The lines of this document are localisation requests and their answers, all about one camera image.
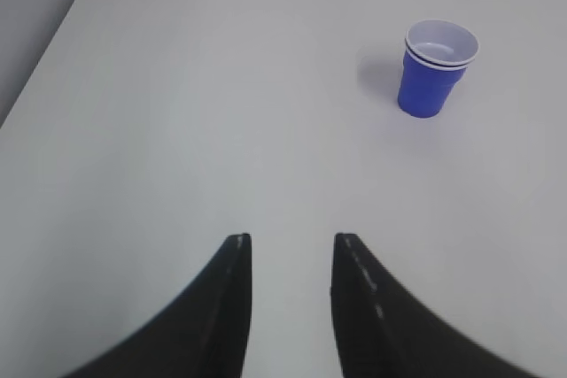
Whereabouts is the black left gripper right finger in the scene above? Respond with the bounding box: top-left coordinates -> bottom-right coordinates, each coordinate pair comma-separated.
330,231 -> 549,377

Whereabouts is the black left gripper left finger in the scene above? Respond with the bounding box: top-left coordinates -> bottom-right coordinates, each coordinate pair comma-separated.
71,234 -> 252,377

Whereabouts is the blue paper cup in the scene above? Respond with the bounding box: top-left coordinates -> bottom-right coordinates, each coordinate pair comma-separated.
397,19 -> 479,118

